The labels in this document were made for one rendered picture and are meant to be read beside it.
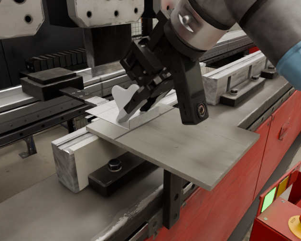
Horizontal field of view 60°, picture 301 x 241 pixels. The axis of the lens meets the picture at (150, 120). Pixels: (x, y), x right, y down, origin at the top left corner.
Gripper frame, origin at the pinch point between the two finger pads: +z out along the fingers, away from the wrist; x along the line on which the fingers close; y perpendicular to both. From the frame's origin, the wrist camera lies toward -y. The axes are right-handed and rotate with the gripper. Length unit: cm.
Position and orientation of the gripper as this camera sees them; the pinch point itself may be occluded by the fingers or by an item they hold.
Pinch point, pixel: (134, 115)
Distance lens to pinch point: 51.5
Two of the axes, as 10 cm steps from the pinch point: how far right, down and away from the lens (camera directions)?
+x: -6.5, 3.4, -6.8
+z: -5.0, 4.9, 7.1
